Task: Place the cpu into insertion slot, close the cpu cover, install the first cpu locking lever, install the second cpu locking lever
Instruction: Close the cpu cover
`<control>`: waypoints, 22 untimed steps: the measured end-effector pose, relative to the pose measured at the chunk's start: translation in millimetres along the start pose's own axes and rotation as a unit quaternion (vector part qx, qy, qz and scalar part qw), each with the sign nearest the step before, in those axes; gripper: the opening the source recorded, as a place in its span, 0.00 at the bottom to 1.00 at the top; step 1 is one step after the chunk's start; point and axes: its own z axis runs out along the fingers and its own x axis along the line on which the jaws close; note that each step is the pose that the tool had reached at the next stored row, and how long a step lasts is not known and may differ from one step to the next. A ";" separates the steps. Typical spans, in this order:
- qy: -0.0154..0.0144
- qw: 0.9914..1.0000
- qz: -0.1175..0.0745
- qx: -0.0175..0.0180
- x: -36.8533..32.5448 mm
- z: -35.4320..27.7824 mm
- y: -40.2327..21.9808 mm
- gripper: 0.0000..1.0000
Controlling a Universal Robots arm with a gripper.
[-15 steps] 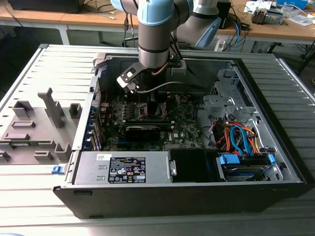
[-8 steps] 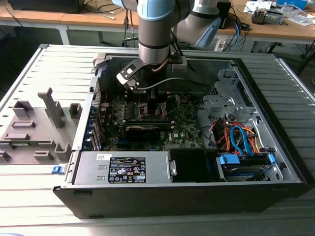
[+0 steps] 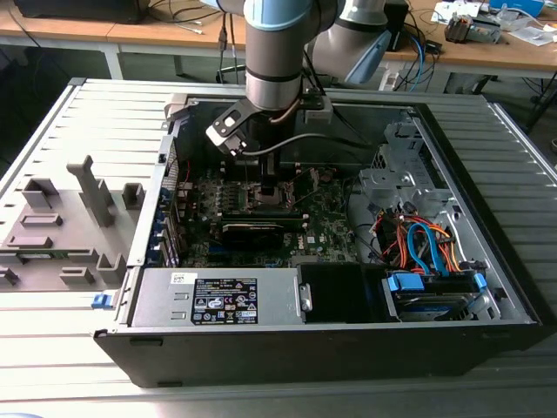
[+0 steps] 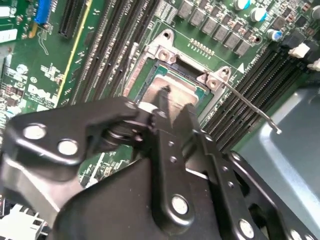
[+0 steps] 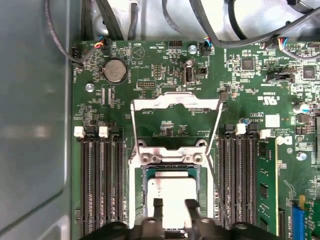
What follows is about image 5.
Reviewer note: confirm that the internal USB port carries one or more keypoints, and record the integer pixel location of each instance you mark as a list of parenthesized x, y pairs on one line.
[(189, 75)]

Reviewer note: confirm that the metal socket cover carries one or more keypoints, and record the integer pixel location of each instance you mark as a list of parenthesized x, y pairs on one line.
[(178, 98)]

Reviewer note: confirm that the silver coin battery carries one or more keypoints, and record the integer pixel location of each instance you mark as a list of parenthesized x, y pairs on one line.
[(114, 71)]

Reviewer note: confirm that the silver CPU green edge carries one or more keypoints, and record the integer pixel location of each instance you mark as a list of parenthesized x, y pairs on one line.
[(172, 190)]

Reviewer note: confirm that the green RAM stick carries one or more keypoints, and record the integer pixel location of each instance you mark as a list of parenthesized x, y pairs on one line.
[(266, 187)]

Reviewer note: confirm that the metal locking lever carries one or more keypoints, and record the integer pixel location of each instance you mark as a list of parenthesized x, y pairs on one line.
[(217, 193)]

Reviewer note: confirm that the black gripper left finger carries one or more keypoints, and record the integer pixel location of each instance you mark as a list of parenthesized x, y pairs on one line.
[(147, 231)]

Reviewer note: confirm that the CPU socket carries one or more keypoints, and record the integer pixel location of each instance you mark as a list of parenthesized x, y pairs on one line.
[(133, 195)]

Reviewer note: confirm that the green motherboard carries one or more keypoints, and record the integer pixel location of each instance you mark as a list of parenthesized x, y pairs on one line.
[(117, 117)]

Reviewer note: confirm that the blue expansion slot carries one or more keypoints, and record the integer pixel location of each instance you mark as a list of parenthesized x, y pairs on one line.
[(298, 220)]

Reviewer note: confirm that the black PC case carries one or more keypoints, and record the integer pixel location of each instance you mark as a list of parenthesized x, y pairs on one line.
[(32, 112)]

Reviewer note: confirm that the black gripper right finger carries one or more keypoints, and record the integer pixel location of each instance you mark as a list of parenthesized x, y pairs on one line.
[(207, 231)]

